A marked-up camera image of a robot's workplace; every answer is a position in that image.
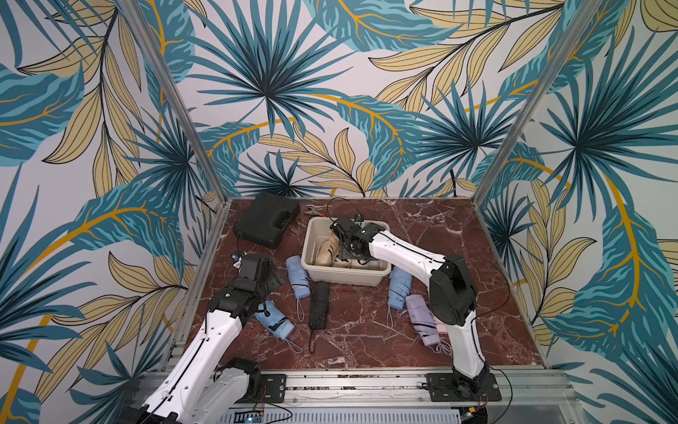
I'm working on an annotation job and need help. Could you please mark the beige umbrella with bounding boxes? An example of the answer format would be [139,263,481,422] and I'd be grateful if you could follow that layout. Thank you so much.
[314,234,340,267]

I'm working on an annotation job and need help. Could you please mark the white plastic storage box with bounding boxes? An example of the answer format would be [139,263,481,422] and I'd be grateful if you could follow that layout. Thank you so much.
[301,217,392,287]

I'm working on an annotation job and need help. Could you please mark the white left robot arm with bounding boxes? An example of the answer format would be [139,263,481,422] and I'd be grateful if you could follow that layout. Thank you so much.
[118,254,284,423]

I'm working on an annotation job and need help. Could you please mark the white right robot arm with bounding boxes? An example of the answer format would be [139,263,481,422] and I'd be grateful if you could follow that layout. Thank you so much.
[330,217,490,390]

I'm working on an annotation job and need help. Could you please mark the light blue umbrella near box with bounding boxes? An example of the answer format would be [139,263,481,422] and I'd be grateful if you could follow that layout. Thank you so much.
[285,255,311,321]

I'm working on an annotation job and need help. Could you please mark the black folded umbrella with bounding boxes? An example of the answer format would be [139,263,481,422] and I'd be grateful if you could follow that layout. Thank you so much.
[308,281,330,353]

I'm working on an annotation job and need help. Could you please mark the light blue umbrella right side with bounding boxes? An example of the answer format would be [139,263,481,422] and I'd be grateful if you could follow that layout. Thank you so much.
[386,266,412,328]

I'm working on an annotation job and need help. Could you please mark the lavender folded umbrella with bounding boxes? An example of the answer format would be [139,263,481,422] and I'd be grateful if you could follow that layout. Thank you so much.
[405,294,451,355]

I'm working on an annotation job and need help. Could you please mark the pink folded umbrella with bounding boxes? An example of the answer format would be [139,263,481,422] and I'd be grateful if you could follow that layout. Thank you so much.
[434,317,448,335]

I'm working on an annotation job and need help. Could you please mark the orange handled pliers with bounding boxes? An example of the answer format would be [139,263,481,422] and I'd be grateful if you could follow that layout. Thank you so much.
[303,205,327,217]

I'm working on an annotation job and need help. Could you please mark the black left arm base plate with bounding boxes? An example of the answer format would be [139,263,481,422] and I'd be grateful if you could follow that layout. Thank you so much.
[255,374,287,404]

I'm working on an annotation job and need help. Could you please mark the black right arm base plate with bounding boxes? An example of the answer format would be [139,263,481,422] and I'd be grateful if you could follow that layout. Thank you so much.
[421,370,502,405]

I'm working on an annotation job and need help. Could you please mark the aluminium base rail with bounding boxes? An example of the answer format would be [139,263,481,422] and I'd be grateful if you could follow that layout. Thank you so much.
[216,367,587,423]

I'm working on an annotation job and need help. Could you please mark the right aluminium corner post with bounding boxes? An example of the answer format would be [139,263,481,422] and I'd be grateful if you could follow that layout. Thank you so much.
[472,0,602,208]

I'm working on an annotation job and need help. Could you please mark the aluminium corner post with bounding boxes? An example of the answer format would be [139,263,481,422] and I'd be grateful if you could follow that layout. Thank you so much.
[118,0,228,207]
[472,0,602,208]

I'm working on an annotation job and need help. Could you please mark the left aluminium corner post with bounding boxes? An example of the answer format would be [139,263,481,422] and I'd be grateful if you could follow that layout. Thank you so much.
[118,0,228,207]

